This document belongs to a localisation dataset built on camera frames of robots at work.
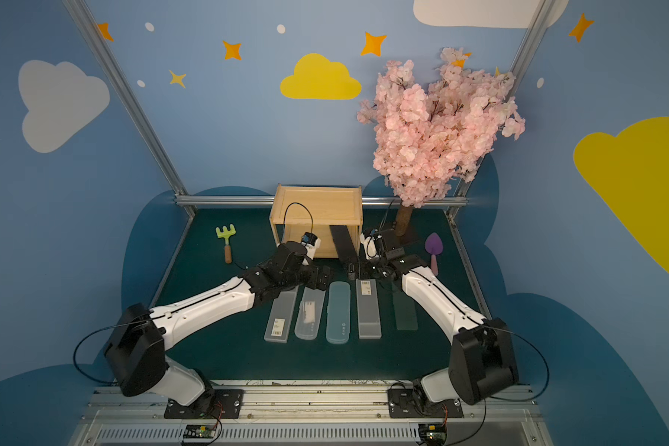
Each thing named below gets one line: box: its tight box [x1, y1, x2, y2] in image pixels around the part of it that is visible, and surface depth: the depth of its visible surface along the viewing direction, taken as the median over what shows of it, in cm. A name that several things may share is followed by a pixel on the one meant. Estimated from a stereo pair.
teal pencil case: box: [326, 281, 352, 345], surface depth 92 cm
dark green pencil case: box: [392, 291, 419, 331], surface depth 92 cm
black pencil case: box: [328, 224, 360, 263], surface depth 109 cm
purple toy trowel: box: [424, 232, 444, 277], surface depth 113 cm
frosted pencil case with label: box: [263, 285, 300, 344], surface depth 88 cm
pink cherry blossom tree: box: [356, 47, 525, 237], surface depth 72 cm
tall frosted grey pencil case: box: [354, 277, 382, 341], surface depth 93 cm
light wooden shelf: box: [269, 183, 364, 259], surface depth 99 cm
